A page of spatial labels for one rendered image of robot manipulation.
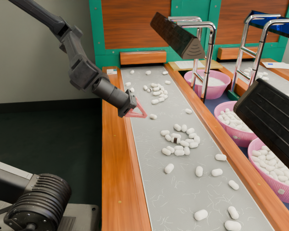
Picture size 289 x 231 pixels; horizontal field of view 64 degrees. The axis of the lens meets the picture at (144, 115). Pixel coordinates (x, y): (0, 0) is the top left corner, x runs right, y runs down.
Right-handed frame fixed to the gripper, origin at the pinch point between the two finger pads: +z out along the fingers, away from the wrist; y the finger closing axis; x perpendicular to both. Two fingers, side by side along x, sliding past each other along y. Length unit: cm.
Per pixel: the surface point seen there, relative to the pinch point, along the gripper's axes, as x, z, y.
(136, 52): -4, 4, 78
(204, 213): 1.5, 15.3, -32.7
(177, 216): 7.0, 11.6, -31.0
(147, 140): 8.9, 9.0, 2.3
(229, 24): -55, 44, 86
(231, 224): -2.2, 19.5, -36.5
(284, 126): -26.5, -1.5, -41.9
